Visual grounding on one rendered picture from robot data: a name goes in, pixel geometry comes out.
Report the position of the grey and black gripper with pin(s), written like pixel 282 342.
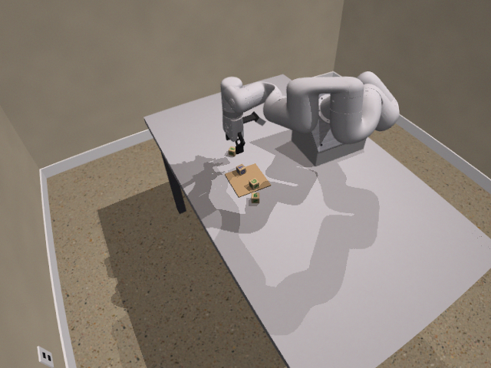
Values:
pixel 234 129

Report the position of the tan flat mat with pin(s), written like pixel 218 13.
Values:
pixel 241 183

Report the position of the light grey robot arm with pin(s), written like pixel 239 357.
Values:
pixel 299 110

